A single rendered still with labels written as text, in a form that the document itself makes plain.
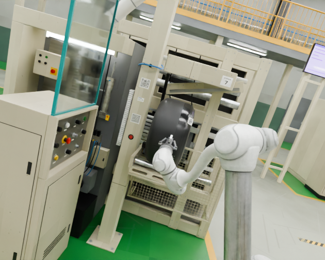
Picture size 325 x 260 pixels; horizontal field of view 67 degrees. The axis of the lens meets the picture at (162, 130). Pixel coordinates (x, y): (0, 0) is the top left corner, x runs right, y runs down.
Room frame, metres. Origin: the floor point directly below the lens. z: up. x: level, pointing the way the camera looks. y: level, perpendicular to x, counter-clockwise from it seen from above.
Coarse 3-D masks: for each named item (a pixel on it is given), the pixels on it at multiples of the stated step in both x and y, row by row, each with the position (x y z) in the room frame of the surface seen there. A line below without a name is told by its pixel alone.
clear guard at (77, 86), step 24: (72, 0) 1.23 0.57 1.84; (96, 0) 1.46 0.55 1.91; (72, 24) 1.26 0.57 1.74; (96, 24) 1.52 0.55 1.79; (72, 48) 1.30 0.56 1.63; (96, 48) 1.59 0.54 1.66; (72, 72) 1.35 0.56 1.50; (96, 72) 1.67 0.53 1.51; (72, 96) 1.40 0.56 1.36; (96, 96) 1.76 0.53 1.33
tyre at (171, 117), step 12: (168, 108) 1.83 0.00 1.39; (180, 108) 1.85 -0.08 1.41; (192, 108) 1.94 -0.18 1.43; (156, 120) 1.76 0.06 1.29; (168, 120) 1.76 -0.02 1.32; (180, 120) 1.77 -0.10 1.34; (156, 132) 1.73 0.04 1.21; (168, 132) 1.72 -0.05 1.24; (180, 132) 1.73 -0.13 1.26; (156, 144) 1.72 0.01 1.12; (180, 144) 1.72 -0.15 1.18; (180, 156) 1.76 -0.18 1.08
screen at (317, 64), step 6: (312, 48) 5.09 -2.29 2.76; (318, 48) 5.07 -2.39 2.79; (324, 48) 5.08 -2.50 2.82; (312, 54) 5.07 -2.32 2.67; (318, 54) 5.08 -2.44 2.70; (324, 54) 5.09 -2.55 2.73; (312, 60) 5.07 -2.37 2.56; (318, 60) 5.08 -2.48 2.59; (324, 60) 5.09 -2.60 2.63; (306, 66) 5.07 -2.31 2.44; (312, 66) 5.08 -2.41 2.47; (318, 66) 5.08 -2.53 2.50; (324, 66) 5.09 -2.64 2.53; (306, 72) 5.07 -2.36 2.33; (312, 72) 5.08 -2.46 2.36; (318, 72) 5.09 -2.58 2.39; (324, 72) 5.10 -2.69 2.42
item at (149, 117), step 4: (148, 112) 2.46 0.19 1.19; (148, 116) 2.33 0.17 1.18; (152, 116) 2.34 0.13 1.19; (148, 120) 2.32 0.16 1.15; (148, 124) 2.33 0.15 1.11; (144, 128) 2.33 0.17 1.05; (148, 128) 2.32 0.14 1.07; (144, 132) 2.46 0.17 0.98; (148, 132) 2.33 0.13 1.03; (140, 140) 2.33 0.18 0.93
